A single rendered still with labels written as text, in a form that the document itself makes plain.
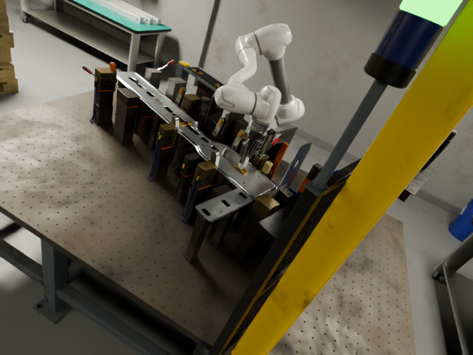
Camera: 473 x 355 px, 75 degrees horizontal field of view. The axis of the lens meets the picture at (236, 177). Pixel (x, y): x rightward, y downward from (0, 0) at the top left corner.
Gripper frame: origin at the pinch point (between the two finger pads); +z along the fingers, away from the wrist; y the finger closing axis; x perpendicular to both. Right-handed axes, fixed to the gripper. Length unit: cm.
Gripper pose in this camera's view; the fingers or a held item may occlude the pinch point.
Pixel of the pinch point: (243, 162)
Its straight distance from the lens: 158.7
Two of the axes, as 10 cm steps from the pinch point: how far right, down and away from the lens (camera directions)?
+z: -3.1, 7.7, 5.6
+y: -6.6, 2.5, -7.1
